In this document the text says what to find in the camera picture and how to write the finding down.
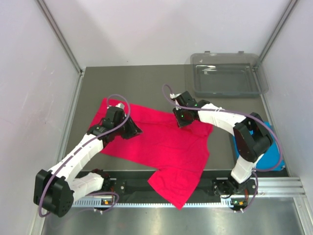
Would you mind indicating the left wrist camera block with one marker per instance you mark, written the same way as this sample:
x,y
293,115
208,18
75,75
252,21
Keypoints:
x,y
115,113

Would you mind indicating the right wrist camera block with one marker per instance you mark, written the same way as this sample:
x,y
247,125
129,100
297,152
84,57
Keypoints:
x,y
184,99

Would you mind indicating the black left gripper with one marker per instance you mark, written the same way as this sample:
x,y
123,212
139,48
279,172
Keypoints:
x,y
133,130

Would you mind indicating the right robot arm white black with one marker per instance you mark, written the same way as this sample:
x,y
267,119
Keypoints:
x,y
251,137

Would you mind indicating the red t shirt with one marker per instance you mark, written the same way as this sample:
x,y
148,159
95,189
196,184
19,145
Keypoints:
x,y
163,145

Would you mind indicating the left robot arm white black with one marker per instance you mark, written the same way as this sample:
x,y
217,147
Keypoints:
x,y
58,188

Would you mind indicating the grey slotted cable duct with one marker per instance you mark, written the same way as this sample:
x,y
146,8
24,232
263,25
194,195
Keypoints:
x,y
107,201

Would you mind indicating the blue folded t shirt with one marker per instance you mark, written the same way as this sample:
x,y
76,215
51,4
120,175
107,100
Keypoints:
x,y
269,159

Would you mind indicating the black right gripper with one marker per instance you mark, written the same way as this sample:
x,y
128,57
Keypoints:
x,y
180,123

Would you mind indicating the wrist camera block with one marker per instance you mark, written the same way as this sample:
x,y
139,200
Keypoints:
x,y
184,99
115,113

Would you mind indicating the clear plastic storage bin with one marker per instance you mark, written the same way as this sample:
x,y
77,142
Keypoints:
x,y
228,75

